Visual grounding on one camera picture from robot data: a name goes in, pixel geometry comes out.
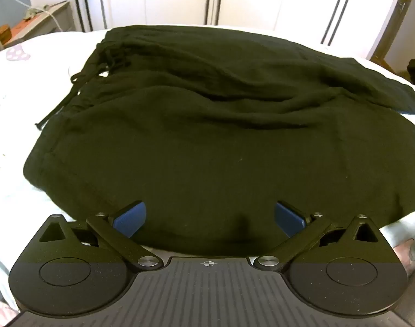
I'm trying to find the black pants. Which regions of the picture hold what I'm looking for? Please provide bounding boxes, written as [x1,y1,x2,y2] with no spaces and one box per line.
[23,25,415,256]

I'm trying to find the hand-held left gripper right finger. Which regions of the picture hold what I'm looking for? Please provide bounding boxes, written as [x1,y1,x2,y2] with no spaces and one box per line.
[253,201,380,272]

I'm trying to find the grey side table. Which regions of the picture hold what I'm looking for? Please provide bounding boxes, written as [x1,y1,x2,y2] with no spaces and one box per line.
[3,0,77,46]

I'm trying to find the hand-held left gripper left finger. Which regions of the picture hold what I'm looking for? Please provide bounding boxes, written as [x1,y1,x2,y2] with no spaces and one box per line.
[39,201,164,272]

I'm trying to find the white cable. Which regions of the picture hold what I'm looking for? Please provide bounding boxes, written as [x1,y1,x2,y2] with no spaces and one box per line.
[0,0,64,32]

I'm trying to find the wooden door frame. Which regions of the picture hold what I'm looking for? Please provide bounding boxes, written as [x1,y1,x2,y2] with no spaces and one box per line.
[366,0,415,62]

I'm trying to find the white wardrobe with dark handles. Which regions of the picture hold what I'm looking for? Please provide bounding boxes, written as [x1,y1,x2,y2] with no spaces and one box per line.
[69,0,410,59]

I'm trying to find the light blue printed bed blanket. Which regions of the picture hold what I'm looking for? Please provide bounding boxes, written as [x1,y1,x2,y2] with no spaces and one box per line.
[0,27,415,317]

